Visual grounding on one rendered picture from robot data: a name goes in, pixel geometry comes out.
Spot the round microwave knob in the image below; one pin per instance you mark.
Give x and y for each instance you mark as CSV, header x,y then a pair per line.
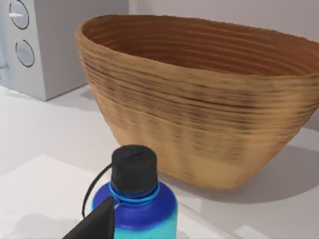
x,y
25,53
20,12

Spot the brown woven basket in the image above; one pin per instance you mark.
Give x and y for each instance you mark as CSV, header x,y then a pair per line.
x,y
199,99

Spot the blue bottle with black cap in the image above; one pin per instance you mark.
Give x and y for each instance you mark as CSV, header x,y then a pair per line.
x,y
144,204

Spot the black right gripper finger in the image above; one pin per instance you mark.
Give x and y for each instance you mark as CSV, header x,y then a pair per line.
x,y
98,224

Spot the pale microwave oven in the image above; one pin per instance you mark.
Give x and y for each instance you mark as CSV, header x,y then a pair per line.
x,y
49,49

